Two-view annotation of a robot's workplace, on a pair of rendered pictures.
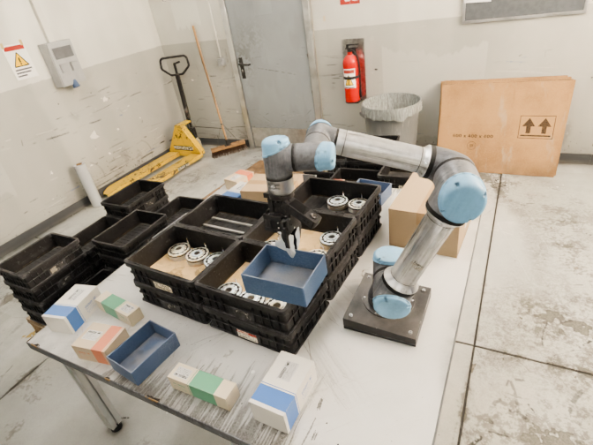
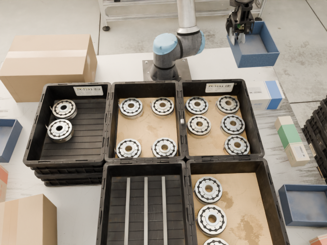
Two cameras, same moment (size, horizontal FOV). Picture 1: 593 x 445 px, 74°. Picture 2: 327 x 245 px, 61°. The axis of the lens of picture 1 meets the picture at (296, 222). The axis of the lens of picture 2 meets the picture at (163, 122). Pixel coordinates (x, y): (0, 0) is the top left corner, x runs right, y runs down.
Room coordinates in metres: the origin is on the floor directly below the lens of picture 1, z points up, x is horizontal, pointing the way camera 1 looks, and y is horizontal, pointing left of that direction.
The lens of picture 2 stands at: (1.74, 0.56, 1.84)
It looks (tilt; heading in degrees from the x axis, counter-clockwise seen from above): 55 degrees down; 233
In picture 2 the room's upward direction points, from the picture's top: straight up
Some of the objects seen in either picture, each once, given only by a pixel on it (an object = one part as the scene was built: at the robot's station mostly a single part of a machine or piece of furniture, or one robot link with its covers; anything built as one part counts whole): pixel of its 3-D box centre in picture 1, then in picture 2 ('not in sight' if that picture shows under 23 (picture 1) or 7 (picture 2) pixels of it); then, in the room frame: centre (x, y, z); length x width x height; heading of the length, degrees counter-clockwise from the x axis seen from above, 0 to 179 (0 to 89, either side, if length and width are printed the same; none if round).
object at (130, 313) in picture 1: (118, 307); not in sight; (1.33, 0.81, 0.73); 0.24 x 0.06 x 0.06; 52
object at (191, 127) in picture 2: not in sight; (199, 124); (1.22, 0.12, 0.86); 0.10 x 0.10 x 0.01
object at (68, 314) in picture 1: (74, 307); not in sight; (1.36, 1.01, 0.75); 0.20 x 0.12 x 0.09; 159
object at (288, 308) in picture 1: (259, 273); (217, 116); (1.16, 0.16, 0.92); 0.40 x 0.30 x 0.02; 55
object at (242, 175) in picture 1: (239, 180); not in sight; (2.41, 0.32, 0.74); 0.16 x 0.12 x 0.07; 136
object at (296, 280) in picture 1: (285, 273); (251, 43); (0.91, 0.06, 1.10); 0.20 x 0.15 x 0.07; 58
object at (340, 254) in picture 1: (301, 240); (145, 125); (1.41, -0.01, 0.87); 0.40 x 0.30 x 0.11; 55
